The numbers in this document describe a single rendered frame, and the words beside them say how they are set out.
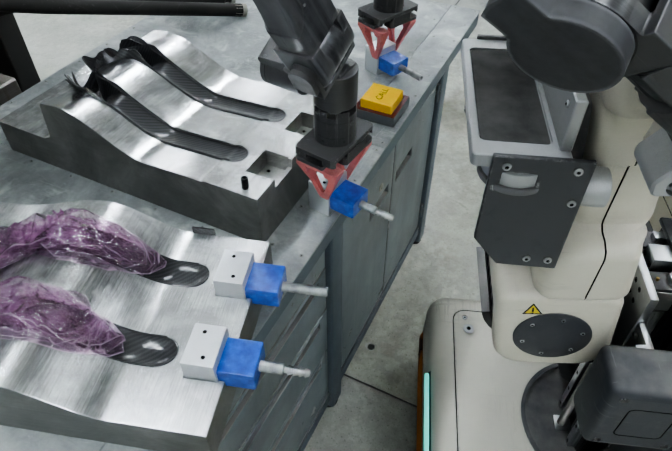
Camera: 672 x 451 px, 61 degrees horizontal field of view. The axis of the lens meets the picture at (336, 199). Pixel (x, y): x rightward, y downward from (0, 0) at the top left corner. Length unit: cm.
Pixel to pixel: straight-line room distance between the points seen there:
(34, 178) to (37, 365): 44
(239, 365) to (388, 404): 99
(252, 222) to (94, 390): 29
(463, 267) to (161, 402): 137
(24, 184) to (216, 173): 35
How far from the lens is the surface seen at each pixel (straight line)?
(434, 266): 186
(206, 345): 63
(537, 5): 37
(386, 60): 114
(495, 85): 71
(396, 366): 163
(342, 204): 82
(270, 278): 68
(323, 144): 76
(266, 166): 84
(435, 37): 133
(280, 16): 60
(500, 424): 128
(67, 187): 99
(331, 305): 117
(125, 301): 71
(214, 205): 81
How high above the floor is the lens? 140
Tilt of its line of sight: 43 degrees down
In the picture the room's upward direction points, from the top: straight up
